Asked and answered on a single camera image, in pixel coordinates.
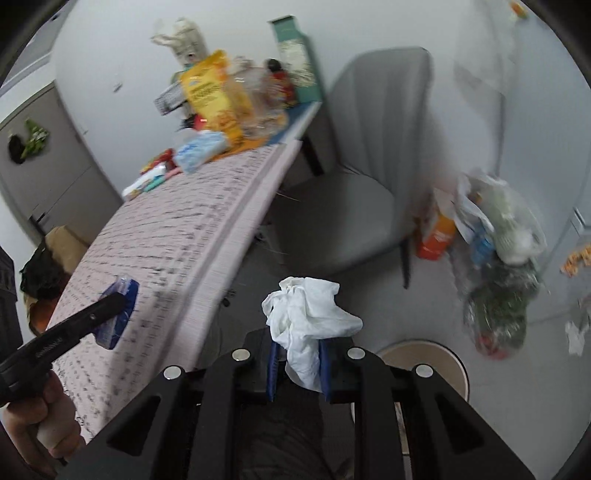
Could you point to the green carton box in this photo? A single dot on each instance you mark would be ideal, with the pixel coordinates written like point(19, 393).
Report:
point(298, 60)

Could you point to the blue and white tissue pack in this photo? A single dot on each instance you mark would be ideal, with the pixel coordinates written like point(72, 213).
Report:
point(203, 150)

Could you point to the pink marker pen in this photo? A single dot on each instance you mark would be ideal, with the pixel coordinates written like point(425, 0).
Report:
point(174, 172)

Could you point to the black cloth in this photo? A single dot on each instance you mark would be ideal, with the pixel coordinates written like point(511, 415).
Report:
point(41, 274)

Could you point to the green and black door ornament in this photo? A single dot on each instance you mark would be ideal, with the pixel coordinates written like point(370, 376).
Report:
point(27, 141)

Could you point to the white tissue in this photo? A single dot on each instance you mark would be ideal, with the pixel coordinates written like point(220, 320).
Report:
point(309, 318)

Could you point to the grey upholstered chair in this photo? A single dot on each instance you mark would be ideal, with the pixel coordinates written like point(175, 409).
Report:
point(351, 184)

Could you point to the red bottle with black cap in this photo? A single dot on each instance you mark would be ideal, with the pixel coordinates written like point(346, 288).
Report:
point(281, 83)

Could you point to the clear water jug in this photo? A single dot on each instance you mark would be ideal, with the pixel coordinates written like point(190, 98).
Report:
point(263, 101)

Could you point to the person's left hand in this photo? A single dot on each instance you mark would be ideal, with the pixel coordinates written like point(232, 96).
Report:
point(32, 429)

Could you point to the white paper on floor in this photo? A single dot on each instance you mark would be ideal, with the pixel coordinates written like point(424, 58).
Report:
point(577, 334)

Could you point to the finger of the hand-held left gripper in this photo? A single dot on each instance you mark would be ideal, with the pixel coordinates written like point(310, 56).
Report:
point(99, 314)

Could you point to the blue tissue packet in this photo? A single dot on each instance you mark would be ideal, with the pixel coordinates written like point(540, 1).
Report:
point(121, 318)

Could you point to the white printed roll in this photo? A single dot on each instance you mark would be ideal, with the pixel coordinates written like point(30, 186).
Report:
point(143, 182)

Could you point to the yellow snack bag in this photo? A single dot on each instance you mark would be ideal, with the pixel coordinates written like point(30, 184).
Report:
point(212, 97)

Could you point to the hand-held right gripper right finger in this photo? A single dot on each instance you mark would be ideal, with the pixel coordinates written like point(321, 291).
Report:
point(327, 369)

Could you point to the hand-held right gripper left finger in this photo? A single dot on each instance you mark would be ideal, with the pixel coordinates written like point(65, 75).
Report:
point(272, 369)

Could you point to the orange chair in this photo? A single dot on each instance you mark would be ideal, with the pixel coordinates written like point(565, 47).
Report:
point(39, 316)

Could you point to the clear bag of green waste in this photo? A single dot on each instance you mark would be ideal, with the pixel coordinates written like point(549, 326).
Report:
point(501, 309)

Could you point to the teal marker pen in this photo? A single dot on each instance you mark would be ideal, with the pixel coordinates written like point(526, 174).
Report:
point(154, 184)

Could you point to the orange plastic bag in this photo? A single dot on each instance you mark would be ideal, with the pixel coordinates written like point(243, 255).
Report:
point(436, 233)

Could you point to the white plastic trash bag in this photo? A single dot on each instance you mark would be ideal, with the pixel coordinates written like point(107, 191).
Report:
point(503, 217)

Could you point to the grey door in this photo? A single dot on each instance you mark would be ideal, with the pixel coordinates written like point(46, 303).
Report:
point(55, 175)

